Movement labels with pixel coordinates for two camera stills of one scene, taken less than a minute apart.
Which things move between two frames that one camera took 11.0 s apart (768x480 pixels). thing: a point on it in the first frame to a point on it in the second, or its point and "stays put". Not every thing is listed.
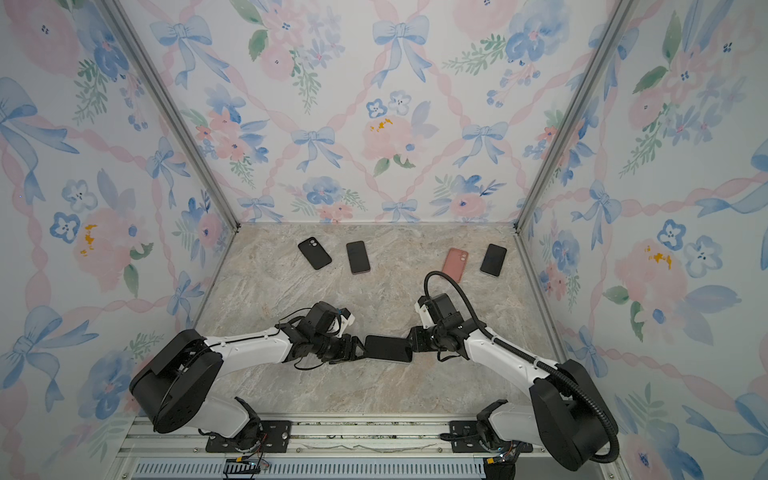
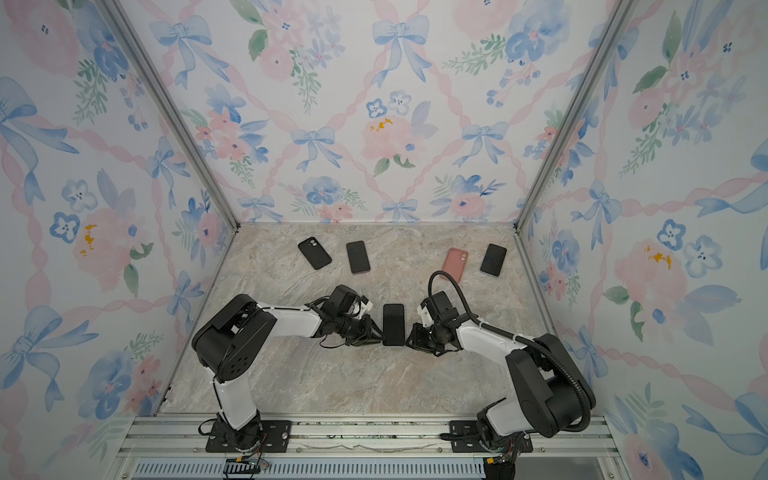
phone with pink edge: x=357 y=257 stays put
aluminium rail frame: x=496 y=445 stays put
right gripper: x=417 y=339 stays put
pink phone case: x=455 y=263 stays put
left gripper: x=349 y=350 to x=367 y=335
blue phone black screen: x=388 y=348 to x=393 y=325
